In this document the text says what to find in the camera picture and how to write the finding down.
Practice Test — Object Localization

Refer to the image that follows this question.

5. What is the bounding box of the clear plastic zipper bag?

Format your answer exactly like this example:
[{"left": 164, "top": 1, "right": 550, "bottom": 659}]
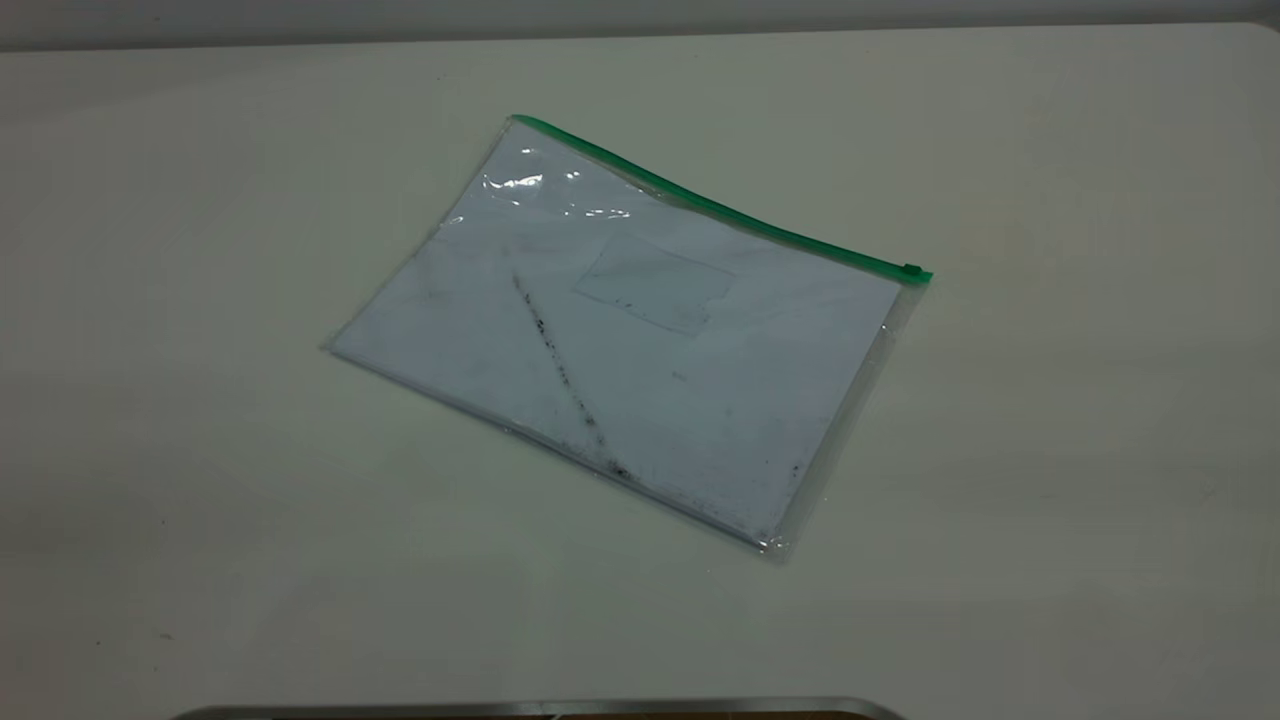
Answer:
[{"left": 319, "top": 112, "right": 935, "bottom": 564}]

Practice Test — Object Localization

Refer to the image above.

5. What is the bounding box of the white paper stack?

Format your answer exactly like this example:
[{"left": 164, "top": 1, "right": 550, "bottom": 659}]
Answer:
[{"left": 329, "top": 124, "right": 903, "bottom": 547}]

